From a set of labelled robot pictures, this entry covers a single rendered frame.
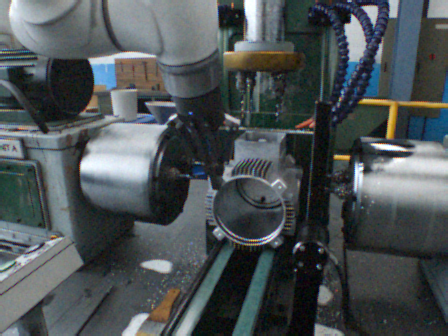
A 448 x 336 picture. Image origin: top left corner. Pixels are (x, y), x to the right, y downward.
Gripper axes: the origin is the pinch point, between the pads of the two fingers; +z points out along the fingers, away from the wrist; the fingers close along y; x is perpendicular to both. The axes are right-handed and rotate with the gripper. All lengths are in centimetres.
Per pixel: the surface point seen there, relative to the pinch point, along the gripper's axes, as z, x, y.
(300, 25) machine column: -9.0, -46.0, -12.6
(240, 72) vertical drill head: -10.8, -19.1, -2.1
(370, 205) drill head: 3.9, 1.0, -29.5
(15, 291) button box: -14.4, 33.7, 13.4
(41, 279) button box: -12.0, 30.9, 13.0
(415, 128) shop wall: 328, -417, -177
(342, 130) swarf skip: 264, -326, -52
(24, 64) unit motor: -16, -16, 52
